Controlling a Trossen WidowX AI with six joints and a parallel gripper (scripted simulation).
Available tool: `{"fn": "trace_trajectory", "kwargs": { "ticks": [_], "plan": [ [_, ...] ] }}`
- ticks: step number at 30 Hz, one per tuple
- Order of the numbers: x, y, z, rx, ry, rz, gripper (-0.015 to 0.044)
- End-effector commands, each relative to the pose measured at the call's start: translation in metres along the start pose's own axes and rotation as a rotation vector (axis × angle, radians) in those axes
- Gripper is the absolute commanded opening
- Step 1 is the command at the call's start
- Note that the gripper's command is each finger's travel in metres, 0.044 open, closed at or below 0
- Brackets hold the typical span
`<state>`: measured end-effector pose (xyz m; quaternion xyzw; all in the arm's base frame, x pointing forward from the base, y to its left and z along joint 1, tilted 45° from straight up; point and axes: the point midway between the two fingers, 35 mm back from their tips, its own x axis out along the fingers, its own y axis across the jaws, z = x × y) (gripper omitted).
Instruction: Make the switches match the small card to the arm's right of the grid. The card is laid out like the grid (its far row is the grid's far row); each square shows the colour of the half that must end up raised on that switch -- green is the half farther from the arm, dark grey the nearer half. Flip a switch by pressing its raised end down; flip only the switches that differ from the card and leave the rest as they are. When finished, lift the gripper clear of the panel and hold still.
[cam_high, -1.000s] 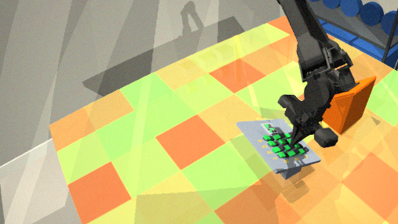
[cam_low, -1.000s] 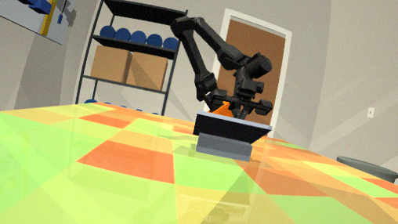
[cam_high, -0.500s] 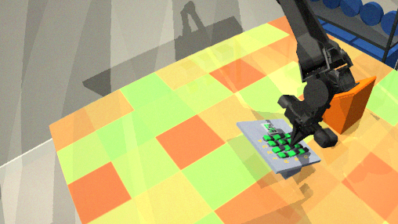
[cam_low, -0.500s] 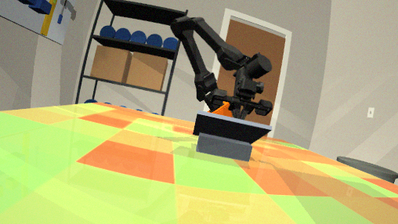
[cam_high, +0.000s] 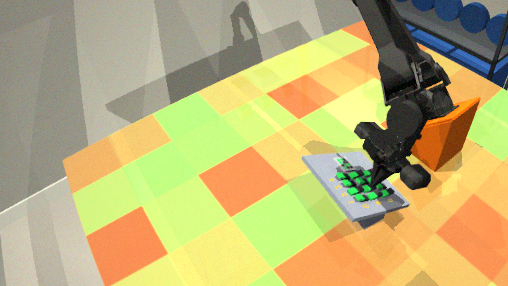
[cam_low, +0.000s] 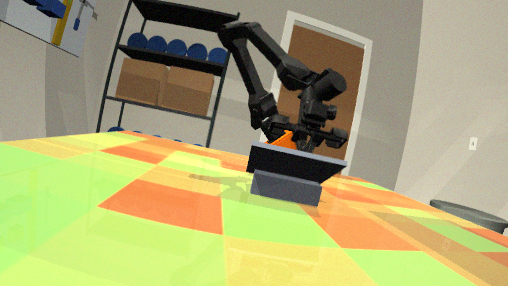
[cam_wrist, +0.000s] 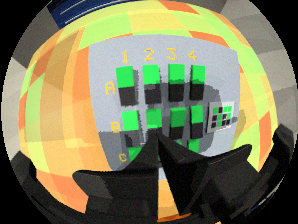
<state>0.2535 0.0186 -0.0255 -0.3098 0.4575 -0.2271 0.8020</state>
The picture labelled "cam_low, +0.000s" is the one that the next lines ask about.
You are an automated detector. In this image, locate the light grey switch panel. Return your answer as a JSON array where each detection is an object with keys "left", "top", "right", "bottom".
[{"left": 246, "top": 140, "right": 347, "bottom": 207}]

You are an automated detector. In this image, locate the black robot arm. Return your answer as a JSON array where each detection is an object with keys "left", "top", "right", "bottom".
[{"left": 217, "top": 20, "right": 347, "bottom": 144}]

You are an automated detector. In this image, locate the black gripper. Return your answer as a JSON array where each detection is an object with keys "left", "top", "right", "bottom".
[{"left": 269, "top": 101, "right": 348, "bottom": 153}]

